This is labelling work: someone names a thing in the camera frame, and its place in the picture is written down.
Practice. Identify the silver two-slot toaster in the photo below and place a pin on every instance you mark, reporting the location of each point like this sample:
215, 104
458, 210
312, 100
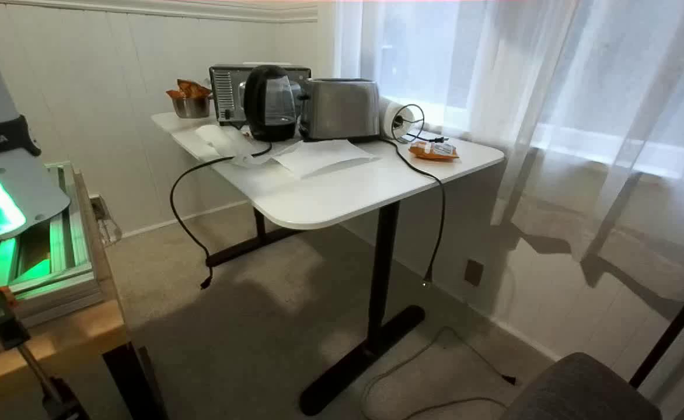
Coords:
343, 107

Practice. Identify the white paper sheet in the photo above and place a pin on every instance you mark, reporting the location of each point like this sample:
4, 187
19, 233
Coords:
321, 155

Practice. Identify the white paper towel roll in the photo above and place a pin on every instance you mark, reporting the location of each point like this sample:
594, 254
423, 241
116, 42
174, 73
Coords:
391, 119

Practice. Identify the wooden board with items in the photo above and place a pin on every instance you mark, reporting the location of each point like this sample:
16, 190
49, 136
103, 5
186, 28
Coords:
434, 150

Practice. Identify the black glass electric kettle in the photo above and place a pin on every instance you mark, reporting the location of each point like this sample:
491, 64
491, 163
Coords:
260, 100

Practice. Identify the metal bowl with orange snacks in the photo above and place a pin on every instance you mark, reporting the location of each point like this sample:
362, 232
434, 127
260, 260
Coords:
189, 104

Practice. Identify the white sheer curtain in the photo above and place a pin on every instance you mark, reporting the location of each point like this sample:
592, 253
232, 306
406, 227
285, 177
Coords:
588, 78

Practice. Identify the grey upholstered chair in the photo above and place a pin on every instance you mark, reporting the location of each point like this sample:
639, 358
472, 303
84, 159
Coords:
583, 388

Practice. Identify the wooden bench top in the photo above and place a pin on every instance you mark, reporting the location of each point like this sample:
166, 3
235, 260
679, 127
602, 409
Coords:
68, 335

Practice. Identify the black tripod pole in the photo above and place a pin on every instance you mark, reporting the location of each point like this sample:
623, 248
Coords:
669, 329

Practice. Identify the wall power outlet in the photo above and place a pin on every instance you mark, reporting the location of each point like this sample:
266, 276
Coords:
475, 271

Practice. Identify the white wall plug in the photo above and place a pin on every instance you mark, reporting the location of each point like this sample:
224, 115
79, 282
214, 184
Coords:
102, 210

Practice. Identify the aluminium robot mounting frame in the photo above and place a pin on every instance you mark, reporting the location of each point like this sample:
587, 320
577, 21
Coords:
61, 258

